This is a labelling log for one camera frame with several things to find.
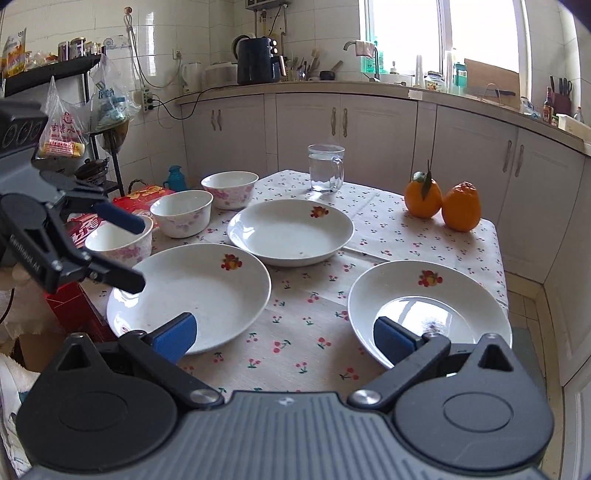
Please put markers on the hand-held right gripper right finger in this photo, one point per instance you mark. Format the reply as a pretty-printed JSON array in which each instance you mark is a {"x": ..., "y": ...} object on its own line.
[{"x": 392, "y": 339}]

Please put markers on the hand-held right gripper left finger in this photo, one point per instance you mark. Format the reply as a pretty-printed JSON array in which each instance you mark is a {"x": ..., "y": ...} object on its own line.
[{"x": 178, "y": 334}]

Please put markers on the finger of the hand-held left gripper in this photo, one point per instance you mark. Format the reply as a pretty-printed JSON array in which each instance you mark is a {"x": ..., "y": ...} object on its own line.
[
  {"x": 122, "y": 279},
  {"x": 122, "y": 217}
]

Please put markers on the white bowl with pink flowers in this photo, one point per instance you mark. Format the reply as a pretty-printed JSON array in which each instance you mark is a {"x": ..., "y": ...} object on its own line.
[
  {"x": 228, "y": 194},
  {"x": 182, "y": 221},
  {"x": 122, "y": 249}
]

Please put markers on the red printed carton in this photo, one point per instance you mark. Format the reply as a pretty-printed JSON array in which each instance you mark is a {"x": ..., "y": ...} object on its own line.
[{"x": 143, "y": 198}]

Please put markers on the teal jug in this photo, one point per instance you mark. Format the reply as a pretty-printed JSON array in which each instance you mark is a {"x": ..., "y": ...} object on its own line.
[{"x": 175, "y": 180}]

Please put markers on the cherry print tablecloth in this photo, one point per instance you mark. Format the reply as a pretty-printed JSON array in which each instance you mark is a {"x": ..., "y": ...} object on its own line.
[{"x": 300, "y": 295}]

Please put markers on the clear plastic bag yellow contents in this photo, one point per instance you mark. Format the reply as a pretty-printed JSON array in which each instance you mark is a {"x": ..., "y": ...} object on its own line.
[{"x": 62, "y": 129}]

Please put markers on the clear plastic bag blue contents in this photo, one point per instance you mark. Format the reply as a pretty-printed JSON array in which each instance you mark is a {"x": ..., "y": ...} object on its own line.
[{"x": 111, "y": 101}]

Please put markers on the white power strip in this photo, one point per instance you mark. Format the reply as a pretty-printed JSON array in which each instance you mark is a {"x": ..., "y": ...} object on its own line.
[{"x": 147, "y": 99}]

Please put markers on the orange with green leaf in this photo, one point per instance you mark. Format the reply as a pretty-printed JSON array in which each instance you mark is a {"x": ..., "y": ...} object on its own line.
[{"x": 422, "y": 198}]

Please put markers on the bumpy orange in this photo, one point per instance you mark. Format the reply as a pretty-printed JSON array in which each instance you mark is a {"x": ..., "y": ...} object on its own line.
[{"x": 461, "y": 207}]

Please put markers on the white plastic jug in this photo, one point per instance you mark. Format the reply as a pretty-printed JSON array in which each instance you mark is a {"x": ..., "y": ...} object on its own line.
[{"x": 191, "y": 76}]

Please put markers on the black shelf rack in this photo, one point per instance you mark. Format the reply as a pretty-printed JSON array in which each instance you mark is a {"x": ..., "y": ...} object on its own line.
[{"x": 46, "y": 69}]

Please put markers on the white rice cooker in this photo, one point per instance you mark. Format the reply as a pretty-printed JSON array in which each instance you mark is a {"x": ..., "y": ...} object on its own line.
[{"x": 220, "y": 74}]

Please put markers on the person's fluffy clothing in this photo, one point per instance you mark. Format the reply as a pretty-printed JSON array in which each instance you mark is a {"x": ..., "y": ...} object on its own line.
[{"x": 14, "y": 415}]

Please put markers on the silver metal tin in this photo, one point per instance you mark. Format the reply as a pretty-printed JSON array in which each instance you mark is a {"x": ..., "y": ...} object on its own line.
[{"x": 77, "y": 48}]

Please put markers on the clear glass mug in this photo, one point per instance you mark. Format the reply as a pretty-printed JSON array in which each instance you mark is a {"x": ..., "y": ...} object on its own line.
[{"x": 323, "y": 175}]

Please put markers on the yellow snack bag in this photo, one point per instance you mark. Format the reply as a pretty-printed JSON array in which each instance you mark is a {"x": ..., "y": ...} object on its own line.
[{"x": 14, "y": 53}]

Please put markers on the white kitchen cabinets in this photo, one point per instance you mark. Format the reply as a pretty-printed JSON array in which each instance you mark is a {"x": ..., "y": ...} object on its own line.
[{"x": 304, "y": 124}]

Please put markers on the dark blue air fryer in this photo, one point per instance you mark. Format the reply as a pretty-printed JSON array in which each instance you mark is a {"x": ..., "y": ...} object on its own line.
[{"x": 256, "y": 62}]

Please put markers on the black electric kettle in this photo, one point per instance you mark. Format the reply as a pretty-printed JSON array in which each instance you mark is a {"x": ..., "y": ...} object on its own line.
[{"x": 238, "y": 46}]

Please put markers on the utensil holder with utensils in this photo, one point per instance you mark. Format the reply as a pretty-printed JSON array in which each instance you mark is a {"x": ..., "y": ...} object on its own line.
[{"x": 300, "y": 71}]

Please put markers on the small black pot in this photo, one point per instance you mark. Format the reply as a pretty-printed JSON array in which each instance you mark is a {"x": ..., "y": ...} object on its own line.
[{"x": 328, "y": 74}]

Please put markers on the glass jar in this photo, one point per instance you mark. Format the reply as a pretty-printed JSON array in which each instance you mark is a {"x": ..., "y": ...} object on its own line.
[{"x": 435, "y": 83}]

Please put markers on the clear tall bottle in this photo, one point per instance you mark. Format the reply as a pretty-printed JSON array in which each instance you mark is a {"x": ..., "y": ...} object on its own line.
[{"x": 419, "y": 74}]

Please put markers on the teal water bottle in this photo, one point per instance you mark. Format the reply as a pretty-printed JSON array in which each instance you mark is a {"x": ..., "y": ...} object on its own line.
[{"x": 460, "y": 78}]

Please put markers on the metal kitchen faucet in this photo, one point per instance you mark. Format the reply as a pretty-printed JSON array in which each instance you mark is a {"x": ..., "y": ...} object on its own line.
[{"x": 376, "y": 64}]

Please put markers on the green dish soap bottle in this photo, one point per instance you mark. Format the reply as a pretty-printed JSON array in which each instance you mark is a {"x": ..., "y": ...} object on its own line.
[{"x": 369, "y": 64}]

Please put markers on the dark sauce bottle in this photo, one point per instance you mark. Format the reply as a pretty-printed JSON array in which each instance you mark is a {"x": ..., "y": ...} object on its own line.
[{"x": 548, "y": 110}]

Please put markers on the wooden cutting board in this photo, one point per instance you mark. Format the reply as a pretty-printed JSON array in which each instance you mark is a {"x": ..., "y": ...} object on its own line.
[{"x": 489, "y": 76}]

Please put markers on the white plastic container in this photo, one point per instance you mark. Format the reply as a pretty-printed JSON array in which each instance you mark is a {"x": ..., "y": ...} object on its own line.
[{"x": 572, "y": 123}]

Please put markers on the knife block with knives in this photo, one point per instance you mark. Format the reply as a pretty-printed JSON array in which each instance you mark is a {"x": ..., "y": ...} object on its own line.
[{"x": 561, "y": 101}]

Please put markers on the cloth on faucet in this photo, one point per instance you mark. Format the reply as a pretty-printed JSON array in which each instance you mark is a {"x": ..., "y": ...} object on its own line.
[{"x": 364, "y": 47}]

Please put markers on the kitchen window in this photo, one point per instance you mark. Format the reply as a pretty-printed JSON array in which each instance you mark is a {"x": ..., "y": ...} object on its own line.
[{"x": 401, "y": 32}]

